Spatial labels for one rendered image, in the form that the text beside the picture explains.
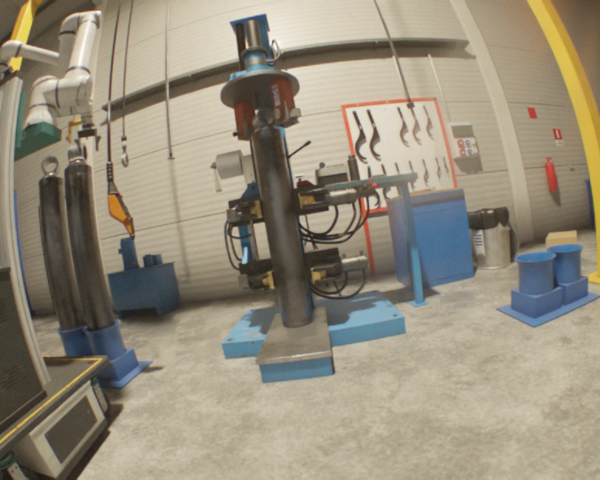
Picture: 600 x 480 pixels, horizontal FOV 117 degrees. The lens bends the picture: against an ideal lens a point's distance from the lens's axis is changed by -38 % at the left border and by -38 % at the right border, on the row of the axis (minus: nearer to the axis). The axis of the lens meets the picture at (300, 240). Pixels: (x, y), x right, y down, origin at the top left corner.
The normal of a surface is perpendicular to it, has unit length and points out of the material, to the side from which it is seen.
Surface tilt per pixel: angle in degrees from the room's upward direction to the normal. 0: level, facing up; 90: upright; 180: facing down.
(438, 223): 90
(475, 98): 90
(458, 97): 90
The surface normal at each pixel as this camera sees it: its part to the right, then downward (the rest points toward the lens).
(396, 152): -0.05, 0.05
